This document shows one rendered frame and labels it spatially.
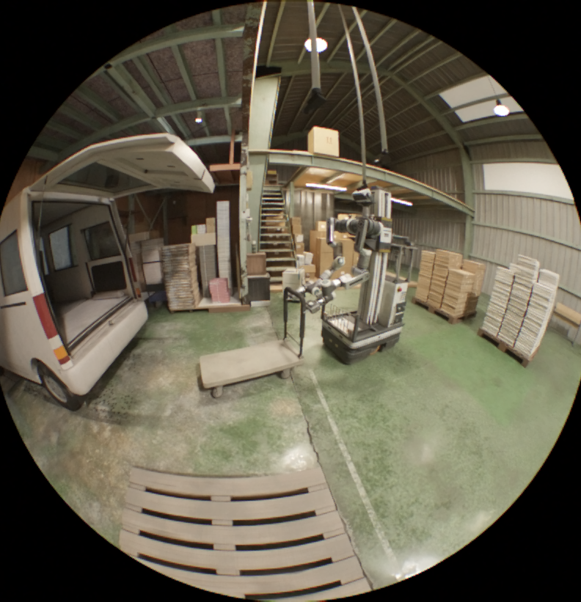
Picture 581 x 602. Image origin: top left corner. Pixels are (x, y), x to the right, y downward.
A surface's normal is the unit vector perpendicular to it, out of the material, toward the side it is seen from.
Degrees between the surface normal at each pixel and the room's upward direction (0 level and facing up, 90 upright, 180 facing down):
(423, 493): 0
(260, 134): 90
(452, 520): 0
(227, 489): 0
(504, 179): 90
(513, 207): 90
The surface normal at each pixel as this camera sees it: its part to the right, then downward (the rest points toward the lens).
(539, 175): -0.98, 0.06
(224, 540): 0.01, -0.94
